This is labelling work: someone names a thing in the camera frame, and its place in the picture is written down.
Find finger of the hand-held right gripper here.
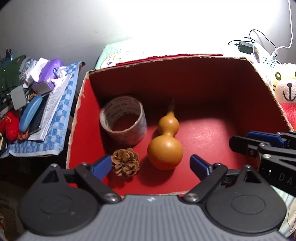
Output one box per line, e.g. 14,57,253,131
246,130,296,149
229,136,296,164

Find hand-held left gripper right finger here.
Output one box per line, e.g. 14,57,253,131
183,155,270,204

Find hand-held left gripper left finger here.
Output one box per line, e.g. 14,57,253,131
38,154,121,204

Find brown pine cone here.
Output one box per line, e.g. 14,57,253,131
111,148,140,178

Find red cardboard box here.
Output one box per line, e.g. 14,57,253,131
66,54,294,197

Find orange gourd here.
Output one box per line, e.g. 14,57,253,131
147,98,184,171

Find clear tape roll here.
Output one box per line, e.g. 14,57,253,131
99,95,148,147

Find dark side table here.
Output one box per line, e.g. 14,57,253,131
0,62,86,186

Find white plush toy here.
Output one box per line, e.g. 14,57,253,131
253,62,276,93

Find blue checked towel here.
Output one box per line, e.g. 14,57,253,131
8,61,86,156

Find black phone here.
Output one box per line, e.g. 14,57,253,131
29,94,50,135

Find white paper sheets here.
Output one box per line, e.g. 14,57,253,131
28,73,72,141

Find blue glasses case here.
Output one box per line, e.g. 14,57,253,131
18,95,43,131

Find red plush toy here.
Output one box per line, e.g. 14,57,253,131
0,110,21,141

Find crumpled white tissue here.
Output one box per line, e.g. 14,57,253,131
51,67,68,87

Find grey square device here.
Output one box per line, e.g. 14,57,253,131
10,85,27,110

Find purple tissue pack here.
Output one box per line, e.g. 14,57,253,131
37,57,65,84

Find white tissue sheet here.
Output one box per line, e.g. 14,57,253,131
29,57,48,82

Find grey striped cloth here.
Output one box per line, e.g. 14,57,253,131
20,58,35,80

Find dark green bag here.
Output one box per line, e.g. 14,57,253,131
0,54,26,93

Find black power adapter with cable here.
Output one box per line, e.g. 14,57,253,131
228,29,277,50

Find white cable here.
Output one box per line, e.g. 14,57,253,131
270,0,294,57

